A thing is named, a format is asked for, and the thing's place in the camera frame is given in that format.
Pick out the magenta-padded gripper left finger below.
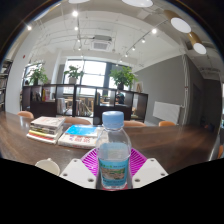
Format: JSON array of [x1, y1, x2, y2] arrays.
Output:
[[59, 148, 101, 190]]

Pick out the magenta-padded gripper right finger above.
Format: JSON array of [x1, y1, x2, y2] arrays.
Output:
[[127, 148, 169, 190]]

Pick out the clear blue-capped water bottle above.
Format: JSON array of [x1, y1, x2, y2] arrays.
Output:
[[95, 110, 133, 190]]

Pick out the large blue-and-white book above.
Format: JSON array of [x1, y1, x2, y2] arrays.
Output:
[[57, 124, 103, 150]]

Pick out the stack of books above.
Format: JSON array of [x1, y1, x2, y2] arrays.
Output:
[[26, 115, 67, 145]]

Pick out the low dark open shelf unit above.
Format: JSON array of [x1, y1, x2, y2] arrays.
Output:
[[21, 83, 149, 124]]

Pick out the orange chairs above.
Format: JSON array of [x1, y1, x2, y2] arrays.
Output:
[[17, 110, 224, 159]]

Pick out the person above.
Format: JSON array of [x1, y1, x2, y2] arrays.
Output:
[[115, 90, 126, 105]]

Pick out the potted green plants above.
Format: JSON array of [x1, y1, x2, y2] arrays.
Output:
[[28, 64, 138, 90]]

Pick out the tall dark bookshelf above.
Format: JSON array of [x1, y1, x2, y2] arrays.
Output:
[[0, 59, 14, 113]]

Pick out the ceiling air conditioner unit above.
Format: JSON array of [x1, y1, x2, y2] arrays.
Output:
[[90, 34, 114, 52]]

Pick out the ceiling lights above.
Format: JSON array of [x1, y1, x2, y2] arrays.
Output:
[[26, 0, 208, 56]]

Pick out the white wall radiator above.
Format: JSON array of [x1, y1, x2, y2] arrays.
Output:
[[152, 101, 182, 125]]

